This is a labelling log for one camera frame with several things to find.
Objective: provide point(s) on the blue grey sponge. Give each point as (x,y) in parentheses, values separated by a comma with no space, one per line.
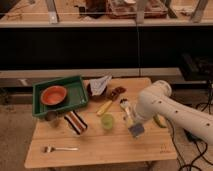
(136,130)

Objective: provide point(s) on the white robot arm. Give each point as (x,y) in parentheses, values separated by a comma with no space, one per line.
(155,99)

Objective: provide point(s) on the green plastic cup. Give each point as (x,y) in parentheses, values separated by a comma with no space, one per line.
(107,121)

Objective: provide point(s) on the white crumpled cloth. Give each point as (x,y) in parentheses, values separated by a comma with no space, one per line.
(98,85)

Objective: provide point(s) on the brown chocolate toy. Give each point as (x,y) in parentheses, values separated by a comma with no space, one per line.
(114,94)

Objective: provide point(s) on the dark brown bowl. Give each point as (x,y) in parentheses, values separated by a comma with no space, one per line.
(96,97)

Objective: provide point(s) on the green plastic tray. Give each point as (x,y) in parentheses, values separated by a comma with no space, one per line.
(76,98)

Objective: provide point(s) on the striped brown white cloth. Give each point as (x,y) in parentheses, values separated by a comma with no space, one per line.
(76,123)

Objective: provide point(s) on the wooden table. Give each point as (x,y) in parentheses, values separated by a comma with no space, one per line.
(96,145)

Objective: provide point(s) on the orange bowl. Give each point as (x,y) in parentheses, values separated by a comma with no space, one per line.
(53,95)

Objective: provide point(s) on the silver fork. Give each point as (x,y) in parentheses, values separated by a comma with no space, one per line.
(49,149)

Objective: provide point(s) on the black power box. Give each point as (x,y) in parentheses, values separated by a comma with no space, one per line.
(191,137)

